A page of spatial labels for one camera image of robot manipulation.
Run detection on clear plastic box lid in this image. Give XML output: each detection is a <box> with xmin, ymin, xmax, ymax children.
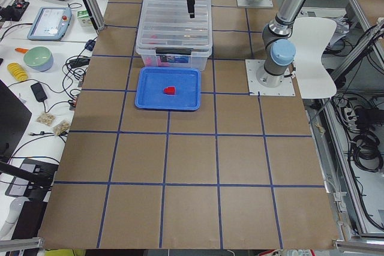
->
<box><xmin>135</xmin><ymin>0</ymin><xmax>214</xmax><ymax>55</ymax></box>

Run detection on red block lowest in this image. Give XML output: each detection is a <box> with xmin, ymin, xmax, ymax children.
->
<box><xmin>163</xmin><ymin>86</ymin><xmax>176</xmax><ymax>95</ymax></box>

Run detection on clear plastic storage box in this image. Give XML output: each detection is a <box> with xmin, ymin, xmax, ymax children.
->
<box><xmin>134</xmin><ymin>0</ymin><xmax>214</xmax><ymax>73</ymax></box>

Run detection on blue plastic tray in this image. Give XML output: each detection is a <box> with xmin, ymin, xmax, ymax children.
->
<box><xmin>135</xmin><ymin>67</ymin><xmax>201</xmax><ymax>111</ymax></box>

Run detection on green white carton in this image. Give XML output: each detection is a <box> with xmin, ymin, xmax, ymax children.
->
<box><xmin>76</xmin><ymin>10</ymin><xmax>93</xmax><ymax>27</ymax></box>

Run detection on white chair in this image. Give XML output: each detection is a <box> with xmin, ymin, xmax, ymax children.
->
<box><xmin>290</xmin><ymin>17</ymin><xmax>337</xmax><ymax>99</ymax></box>

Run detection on teach pendant near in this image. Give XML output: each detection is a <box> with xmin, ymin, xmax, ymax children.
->
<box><xmin>27</xmin><ymin>7</ymin><xmax>72</xmax><ymax>41</ymax></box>

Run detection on green bowl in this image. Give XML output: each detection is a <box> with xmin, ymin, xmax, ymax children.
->
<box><xmin>23</xmin><ymin>46</ymin><xmax>53</xmax><ymax>72</ymax></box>

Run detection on toy carrot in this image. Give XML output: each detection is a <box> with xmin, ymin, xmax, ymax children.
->
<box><xmin>14</xmin><ymin>47</ymin><xmax>29</xmax><ymax>54</ymax></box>

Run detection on black power adapter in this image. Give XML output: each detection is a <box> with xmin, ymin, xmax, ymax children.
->
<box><xmin>31</xmin><ymin>83</ymin><xmax>47</xmax><ymax>103</ymax></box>

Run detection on snack bag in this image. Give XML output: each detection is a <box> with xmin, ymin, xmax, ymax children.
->
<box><xmin>36</xmin><ymin>112</ymin><xmax>56</xmax><ymax>127</ymax></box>
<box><xmin>52</xmin><ymin>120</ymin><xmax>71</xmax><ymax>136</ymax></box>

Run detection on yellow toy corn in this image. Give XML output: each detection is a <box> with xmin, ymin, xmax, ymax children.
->
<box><xmin>7</xmin><ymin>62</ymin><xmax>28</xmax><ymax>82</ymax></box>

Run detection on black monitor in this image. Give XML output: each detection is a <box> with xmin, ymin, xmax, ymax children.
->
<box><xmin>0</xmin><ymin>81</ymin><xmax>32</xmax><ymax>162</ymax></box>

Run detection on black box latch handle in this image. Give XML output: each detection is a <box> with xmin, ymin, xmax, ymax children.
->
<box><xmin>155</xmin><ymin>47</ymin><xmax>192</xmax><ymax>55</ymax></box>

